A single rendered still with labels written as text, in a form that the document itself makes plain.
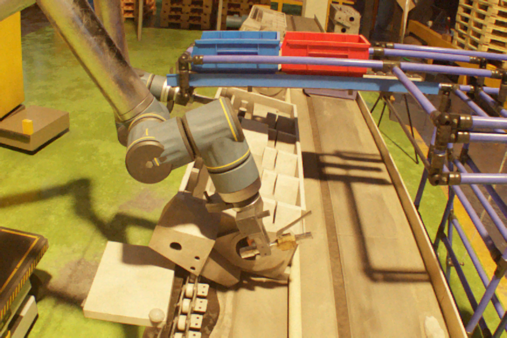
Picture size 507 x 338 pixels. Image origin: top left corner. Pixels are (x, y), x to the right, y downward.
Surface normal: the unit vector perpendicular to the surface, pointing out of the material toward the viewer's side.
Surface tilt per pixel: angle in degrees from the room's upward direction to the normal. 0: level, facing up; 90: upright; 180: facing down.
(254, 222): 90
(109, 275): 0
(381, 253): 0
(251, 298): 0
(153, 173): 90
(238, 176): 82
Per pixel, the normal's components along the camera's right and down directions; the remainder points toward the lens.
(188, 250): -0.07, 0.44
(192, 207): 0.44, -0.59
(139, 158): 0.17, 0.46
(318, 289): 0.09, -0.89
